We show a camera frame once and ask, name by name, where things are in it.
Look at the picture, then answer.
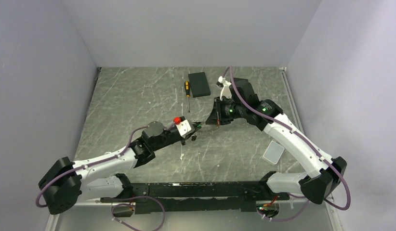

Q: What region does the yellow black screwdriver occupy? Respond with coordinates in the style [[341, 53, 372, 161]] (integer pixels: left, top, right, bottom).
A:
[[184, 81, 190, 112]]

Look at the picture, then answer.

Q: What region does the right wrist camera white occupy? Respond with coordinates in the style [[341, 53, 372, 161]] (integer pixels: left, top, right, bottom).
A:
[[216, 76, 232, 101]]

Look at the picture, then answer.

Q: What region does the white grey tablet device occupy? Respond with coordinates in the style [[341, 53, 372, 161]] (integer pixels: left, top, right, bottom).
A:
[[262, 141, 285, 165]]

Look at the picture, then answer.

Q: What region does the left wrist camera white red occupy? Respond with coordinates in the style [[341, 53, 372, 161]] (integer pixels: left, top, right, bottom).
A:
[[173, 116, 195, 138]]

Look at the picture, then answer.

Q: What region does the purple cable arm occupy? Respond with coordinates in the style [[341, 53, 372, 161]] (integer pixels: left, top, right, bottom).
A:
[[36, 122, 178, 231], [228, 66, 351, 222]]

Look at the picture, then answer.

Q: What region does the black box left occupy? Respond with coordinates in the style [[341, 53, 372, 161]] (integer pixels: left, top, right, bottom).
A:
[[188, 72, 211, 98]]

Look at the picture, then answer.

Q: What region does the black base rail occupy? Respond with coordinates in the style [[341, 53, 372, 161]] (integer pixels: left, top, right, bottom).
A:
[[100, 181, 290, 215]]

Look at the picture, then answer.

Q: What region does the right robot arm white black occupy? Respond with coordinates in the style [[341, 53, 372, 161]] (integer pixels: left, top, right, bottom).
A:
[[205, 77, 347, 204]]

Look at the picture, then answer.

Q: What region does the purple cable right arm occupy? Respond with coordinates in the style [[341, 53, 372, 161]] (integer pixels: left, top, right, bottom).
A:
[[228, 66, 351, 222]]

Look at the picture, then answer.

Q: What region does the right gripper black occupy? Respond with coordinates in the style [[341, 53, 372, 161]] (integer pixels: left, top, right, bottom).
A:
[[206, 96, 246, 126]]

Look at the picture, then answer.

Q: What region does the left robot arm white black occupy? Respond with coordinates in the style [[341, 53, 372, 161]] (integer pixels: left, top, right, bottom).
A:
[[35, 117, 202, 215]]

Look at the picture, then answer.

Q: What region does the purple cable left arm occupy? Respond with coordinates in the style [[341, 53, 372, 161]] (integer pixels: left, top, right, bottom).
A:
[[36, 122, 178, 231]]

